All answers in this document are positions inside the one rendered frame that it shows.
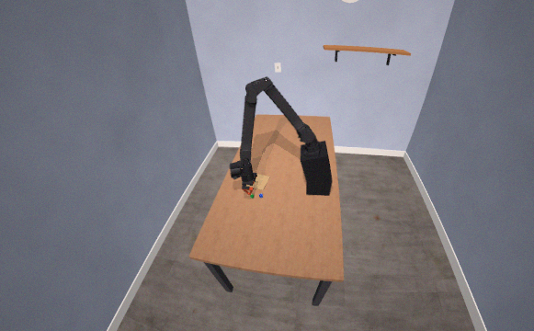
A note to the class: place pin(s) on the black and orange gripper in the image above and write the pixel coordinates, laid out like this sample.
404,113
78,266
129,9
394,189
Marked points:
251,180

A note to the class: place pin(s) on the tan square mat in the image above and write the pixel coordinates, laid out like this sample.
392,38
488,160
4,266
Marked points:
260,182

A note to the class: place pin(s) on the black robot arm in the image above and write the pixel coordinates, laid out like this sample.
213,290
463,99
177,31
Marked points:
312,147

